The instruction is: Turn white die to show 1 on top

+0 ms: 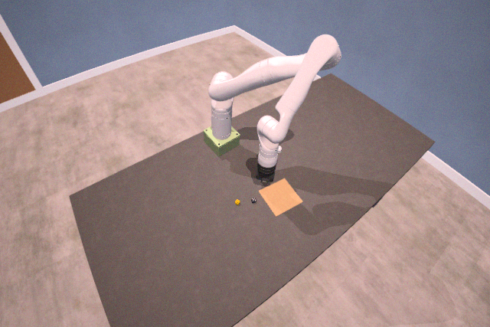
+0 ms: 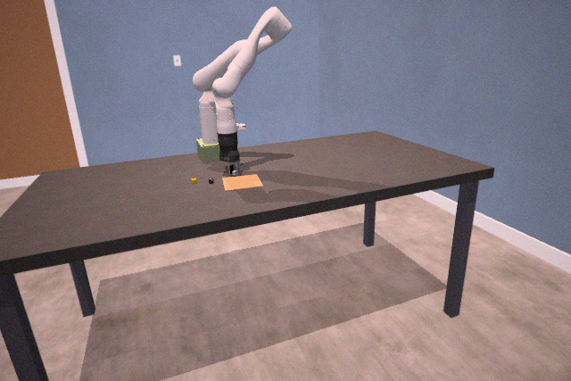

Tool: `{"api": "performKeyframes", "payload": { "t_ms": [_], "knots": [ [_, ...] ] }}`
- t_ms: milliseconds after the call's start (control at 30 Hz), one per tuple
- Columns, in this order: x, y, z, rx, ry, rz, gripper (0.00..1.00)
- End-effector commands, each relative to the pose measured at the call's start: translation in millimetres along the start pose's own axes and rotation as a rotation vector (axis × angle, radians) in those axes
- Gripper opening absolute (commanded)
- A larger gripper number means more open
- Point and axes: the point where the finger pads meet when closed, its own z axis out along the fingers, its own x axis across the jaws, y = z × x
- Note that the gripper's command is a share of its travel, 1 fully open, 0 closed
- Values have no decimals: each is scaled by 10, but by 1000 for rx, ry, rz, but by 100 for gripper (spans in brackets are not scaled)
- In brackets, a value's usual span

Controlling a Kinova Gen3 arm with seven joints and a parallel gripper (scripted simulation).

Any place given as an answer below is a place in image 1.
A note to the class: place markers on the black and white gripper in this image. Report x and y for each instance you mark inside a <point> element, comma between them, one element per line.
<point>266,168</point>

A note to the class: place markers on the orange flat mat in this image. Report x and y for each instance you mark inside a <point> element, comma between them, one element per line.
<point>280,197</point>

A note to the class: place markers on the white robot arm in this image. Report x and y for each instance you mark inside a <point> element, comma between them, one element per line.
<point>323,54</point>

